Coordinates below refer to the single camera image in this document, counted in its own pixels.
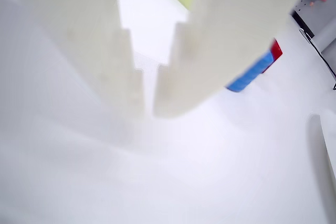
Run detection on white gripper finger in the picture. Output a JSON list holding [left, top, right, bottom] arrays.
[[153, 0, 313, 118], [0, 0, 146, 130]]

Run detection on blue foam block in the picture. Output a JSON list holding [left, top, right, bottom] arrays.
[[225, 50, 275, 93]]

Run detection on red foam cube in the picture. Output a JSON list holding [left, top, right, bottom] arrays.
[[262, 38, 284, 74]]

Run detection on grey perforated panel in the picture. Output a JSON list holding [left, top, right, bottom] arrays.
[[290, 0, 336, 38]]

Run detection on black cable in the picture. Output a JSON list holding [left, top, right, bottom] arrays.
[[298, 28, 336, 91]]

